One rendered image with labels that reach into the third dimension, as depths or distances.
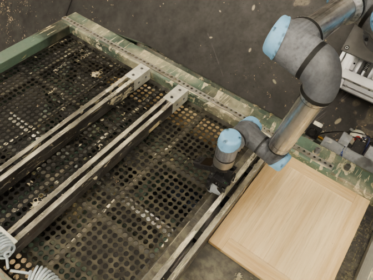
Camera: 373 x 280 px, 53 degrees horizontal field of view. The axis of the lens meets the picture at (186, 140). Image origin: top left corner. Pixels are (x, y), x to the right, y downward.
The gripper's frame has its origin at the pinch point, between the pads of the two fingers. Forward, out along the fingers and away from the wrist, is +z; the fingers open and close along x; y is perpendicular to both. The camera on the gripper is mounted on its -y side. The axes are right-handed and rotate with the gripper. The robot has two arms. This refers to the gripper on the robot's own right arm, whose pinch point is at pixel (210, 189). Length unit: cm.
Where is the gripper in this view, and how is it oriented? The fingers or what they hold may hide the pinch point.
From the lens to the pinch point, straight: 154.1
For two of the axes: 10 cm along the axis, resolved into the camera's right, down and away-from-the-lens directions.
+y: 8.0, 5.0, -3.1
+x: 5.9, -5.9, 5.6
